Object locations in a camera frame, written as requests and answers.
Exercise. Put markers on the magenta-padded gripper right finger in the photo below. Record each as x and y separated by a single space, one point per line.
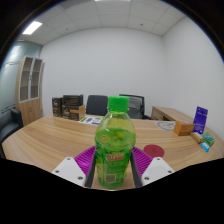
156 169

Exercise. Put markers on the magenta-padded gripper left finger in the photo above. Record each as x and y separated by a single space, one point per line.
70 170

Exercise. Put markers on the green drink bottle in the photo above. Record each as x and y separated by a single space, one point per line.
115 146

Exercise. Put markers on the flat round red coaster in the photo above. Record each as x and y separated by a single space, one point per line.
154 150

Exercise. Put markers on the round grey and white pad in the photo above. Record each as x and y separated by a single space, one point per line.
165 125

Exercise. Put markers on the orange-brown box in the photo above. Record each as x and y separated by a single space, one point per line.
183 128

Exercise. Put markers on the small tan box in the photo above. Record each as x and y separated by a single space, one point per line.
197 137

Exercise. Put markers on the white and green leaflet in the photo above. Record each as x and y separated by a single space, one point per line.
90 120

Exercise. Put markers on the small blue box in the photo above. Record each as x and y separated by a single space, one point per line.
205 147

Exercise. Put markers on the wooden side desk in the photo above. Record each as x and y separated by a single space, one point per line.
168 114

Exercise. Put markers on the brown cardboard box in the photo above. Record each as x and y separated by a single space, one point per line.
75 113

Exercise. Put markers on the green flat box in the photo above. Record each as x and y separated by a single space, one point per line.
208 138

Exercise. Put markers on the small dark brown box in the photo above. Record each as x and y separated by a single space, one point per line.
57 106

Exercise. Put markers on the purple upright package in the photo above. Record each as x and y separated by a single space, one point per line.
200 120

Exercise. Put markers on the grey mesh-back office chair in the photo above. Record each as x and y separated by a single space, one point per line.
136 105

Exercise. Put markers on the black box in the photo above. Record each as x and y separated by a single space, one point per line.
72 100

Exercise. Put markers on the black office chair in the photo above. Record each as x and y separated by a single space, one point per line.
96 105

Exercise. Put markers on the black armchair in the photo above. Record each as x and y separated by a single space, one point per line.
8 126

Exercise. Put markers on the wooden glass-door shelf cabinet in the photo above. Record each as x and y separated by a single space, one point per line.
30 100

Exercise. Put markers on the long ceiling light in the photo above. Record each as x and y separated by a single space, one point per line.
32 27

